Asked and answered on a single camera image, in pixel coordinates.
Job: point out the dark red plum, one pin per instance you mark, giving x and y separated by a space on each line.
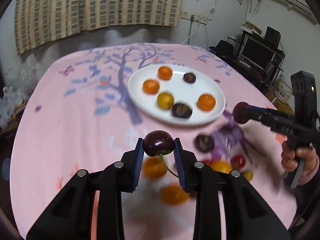
241 113

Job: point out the red cherry tomato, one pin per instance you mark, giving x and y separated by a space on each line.
238 162

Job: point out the clear plastic bag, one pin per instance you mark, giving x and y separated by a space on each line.
16 92

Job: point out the dark red cherry with stem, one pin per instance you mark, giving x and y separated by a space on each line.
156 144

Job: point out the black metal rack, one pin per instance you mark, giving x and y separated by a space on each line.
252 73

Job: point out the pink deer tablecloth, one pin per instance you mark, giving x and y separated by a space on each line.
79 117

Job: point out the white power strip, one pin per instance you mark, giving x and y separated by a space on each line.
201 18

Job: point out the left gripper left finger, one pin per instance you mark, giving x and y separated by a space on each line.
69 215

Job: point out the dark mangosteen middle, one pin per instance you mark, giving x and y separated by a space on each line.
204 143

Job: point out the mandarin on plate back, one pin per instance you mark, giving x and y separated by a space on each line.
164 73

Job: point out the yellow kumquat on plate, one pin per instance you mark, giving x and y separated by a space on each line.
165 101

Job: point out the dark mangosteen back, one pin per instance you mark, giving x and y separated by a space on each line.
181 110

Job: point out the orange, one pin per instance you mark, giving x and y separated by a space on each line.
221 166
153 168
173 195

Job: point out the yellow longan right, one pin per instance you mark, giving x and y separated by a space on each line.
248 175

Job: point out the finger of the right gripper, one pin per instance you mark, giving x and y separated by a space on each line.
260 109
265 117

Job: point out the mandarin on plate left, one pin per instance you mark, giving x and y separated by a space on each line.
151 86

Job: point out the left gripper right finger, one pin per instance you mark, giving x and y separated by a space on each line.
227 205

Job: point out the black television monitor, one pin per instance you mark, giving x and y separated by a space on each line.
255 53

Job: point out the large mandarin on plate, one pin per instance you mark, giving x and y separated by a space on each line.
206 102

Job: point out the checkered beige curtain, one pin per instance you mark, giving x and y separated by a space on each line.
38 22

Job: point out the dark chestnut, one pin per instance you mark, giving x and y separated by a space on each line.
189 77

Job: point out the right hand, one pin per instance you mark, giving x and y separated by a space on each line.
289 163

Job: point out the dark mangosteen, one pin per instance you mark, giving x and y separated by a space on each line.
204 143
181 110

